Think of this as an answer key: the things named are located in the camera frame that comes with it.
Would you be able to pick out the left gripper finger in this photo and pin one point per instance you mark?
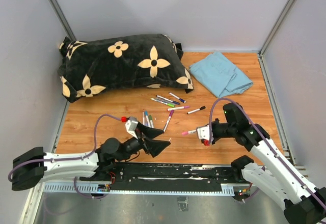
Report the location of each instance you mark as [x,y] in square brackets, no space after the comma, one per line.
[154,148]
[148,131]

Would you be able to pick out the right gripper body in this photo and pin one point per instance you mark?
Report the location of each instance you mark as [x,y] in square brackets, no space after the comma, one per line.
[217,130]

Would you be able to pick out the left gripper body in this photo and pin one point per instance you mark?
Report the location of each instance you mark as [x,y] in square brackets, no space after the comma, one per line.
[139,137]

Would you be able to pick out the pink cap marker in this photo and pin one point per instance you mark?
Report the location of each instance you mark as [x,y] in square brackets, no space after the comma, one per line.
[189,132]

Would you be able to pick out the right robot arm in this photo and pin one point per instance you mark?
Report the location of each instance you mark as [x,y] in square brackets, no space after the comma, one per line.
[299,199]

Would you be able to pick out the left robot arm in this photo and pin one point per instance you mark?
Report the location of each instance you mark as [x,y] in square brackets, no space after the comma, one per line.
[36,166]

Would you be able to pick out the black cap marker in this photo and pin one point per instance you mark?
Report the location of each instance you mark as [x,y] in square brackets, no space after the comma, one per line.
[196,110]

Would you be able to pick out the purple cap marker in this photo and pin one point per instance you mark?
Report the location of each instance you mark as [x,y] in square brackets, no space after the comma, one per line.
[168,120]

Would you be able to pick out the navy cap marker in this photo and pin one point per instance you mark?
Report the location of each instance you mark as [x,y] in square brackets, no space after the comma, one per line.
[167,100]

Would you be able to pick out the light blue folded cloth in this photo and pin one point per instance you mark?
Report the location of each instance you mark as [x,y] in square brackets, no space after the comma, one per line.
[220,76]

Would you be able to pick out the black floral pillow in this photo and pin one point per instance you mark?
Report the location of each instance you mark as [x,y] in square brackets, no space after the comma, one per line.
[90,68]

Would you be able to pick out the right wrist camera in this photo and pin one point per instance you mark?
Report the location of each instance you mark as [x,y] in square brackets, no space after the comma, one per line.
[203,132]

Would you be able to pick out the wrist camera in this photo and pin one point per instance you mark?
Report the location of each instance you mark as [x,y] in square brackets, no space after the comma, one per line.
[131,126]
[203,132]

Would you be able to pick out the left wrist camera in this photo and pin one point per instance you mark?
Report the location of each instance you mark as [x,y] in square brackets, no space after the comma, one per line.
[131,126]

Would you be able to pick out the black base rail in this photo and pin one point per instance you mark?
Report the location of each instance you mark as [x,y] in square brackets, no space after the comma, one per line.
[166,177]

